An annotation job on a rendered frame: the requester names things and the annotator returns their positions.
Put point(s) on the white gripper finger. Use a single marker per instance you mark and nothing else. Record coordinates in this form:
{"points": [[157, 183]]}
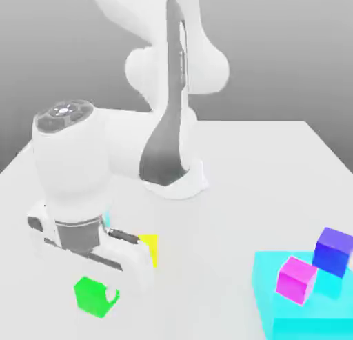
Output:
{"points": [[111, 293]]}

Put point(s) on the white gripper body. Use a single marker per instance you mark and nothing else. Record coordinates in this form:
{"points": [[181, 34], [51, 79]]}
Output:
{"points": [[132, 262]]}

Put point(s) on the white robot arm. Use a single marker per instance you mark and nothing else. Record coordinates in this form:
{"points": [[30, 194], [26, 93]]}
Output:
{"points": [[71, 166]]}

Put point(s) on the small green cube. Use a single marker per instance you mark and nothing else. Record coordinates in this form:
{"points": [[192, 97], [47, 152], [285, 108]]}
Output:
{"points": [[89, 297]]}

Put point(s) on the small yellow cube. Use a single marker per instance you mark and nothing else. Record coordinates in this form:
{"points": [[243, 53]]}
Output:
{"points": [[151, 247]]}

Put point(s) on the small cyan cube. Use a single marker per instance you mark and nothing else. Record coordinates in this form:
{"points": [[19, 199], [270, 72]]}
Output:
{"points": [[106, 218]]}

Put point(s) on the small magenta cube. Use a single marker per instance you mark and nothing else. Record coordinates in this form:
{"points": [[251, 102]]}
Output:
{"points": [[293, 283]]}

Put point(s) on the small blue cube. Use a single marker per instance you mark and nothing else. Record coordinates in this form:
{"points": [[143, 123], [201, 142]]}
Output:
{"points": [[331, 251]]}

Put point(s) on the large cyan box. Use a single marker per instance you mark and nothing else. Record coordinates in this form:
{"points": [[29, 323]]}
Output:
{"points": [[264, 290]]}

